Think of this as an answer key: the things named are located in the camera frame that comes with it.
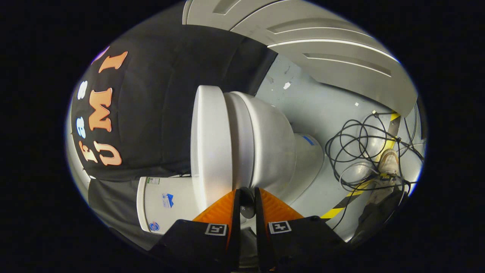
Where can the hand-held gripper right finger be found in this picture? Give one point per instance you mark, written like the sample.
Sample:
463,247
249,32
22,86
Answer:
261,235

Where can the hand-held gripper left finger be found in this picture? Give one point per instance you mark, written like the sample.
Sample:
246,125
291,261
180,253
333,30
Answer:
235,235

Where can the white toilet lid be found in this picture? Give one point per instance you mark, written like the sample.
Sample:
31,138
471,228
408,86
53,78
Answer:
210,144

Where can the small black lid knob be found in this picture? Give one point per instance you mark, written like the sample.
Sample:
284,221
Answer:
247,204

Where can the white toilet with tank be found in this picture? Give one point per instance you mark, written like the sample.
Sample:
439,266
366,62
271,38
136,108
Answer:
265,144

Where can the yellow black floor tape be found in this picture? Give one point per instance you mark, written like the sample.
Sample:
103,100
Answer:
335,212

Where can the person's leg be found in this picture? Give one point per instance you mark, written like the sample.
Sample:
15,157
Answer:
379,216

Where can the black backdrop cloth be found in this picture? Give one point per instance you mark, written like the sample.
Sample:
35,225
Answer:
159,113

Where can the person's white shoe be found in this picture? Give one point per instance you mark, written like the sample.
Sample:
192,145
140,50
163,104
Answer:
389,161

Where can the white panelled cabinet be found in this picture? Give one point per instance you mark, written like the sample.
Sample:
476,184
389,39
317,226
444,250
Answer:
322,49

